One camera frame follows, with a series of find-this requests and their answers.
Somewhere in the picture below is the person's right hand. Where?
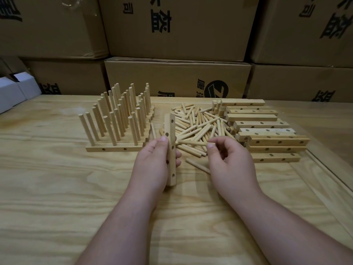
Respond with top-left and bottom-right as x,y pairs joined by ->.
207,136 -> 263,197

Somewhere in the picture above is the person's left hand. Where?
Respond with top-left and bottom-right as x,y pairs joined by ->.
134,136 -> 182,196

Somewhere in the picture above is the single drilled wooden bar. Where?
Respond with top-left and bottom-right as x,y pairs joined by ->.
164,113 -> 177,188

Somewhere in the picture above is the person's left forearm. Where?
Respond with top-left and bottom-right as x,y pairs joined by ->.
76,188 -> 169,265

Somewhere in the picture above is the person's right forearm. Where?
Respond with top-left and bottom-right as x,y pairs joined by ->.
220,188 -> 353,265

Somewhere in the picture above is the pile of loose wooden dowels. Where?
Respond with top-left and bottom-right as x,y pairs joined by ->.
158,102 -> 239,158

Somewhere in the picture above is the stack of drilled wooden bars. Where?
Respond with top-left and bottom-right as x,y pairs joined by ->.
211,99 -> 311,163

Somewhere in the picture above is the row of pegged wooden racks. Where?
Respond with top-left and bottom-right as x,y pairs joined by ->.
79,82 -> 155,153

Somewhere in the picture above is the stack of brown cardboard boxes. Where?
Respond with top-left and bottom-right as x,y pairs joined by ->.
0,0 -> 353,103

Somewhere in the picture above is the white paper carton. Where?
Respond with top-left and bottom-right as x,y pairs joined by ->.
12,71 -> 42,101
0,77 -> 24,115

